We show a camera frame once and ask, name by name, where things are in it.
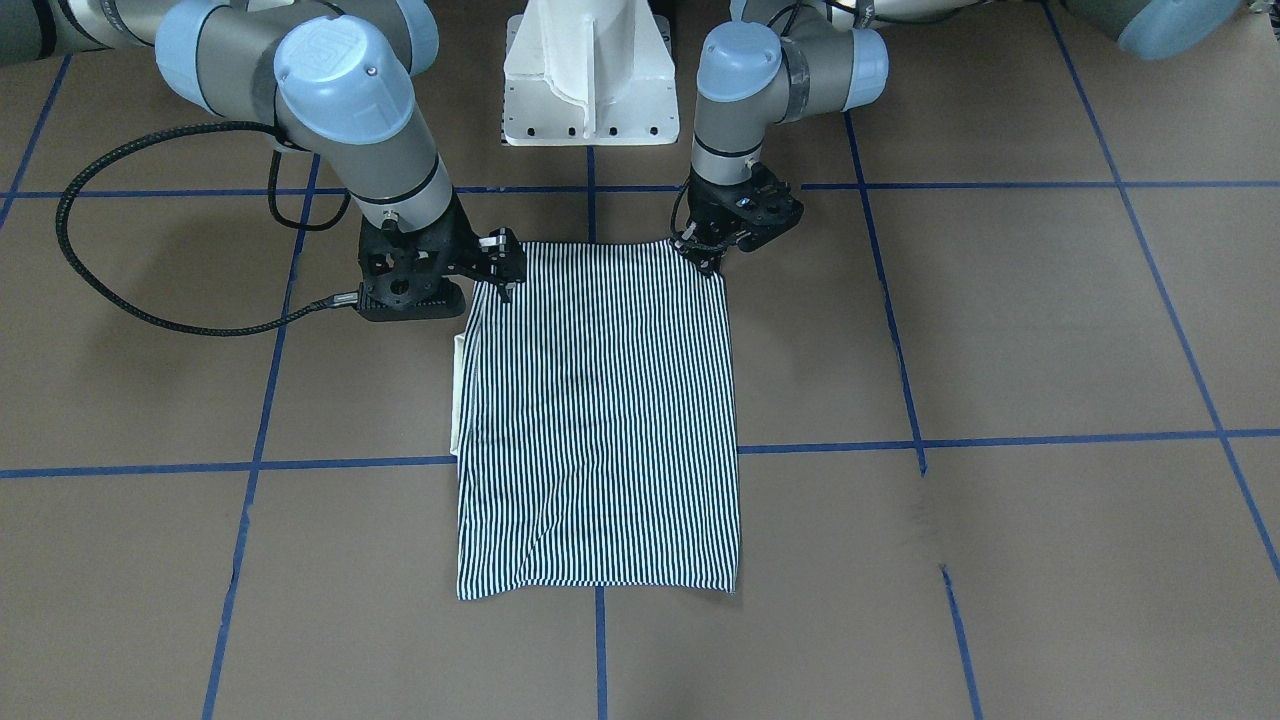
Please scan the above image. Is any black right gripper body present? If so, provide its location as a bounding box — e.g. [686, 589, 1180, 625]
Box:
[355, 196, 477, 322]

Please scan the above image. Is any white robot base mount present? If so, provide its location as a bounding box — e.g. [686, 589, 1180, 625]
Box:
[500, 1, 681, 147]

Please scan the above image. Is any navy white striped polo shirt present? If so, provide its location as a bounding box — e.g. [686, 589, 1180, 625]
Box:
[454, 241, 740, 601]

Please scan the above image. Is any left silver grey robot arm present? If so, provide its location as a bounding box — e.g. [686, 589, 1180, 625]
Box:
[669, 1, 968, 275]

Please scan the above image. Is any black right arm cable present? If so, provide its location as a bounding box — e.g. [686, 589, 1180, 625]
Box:
[55, 120, 364, 337]

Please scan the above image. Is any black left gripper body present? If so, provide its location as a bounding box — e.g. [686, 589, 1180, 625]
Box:
[686, 161, 805, 252]

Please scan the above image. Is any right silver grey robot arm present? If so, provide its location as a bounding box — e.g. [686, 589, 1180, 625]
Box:
[3, 1, 527, 333]

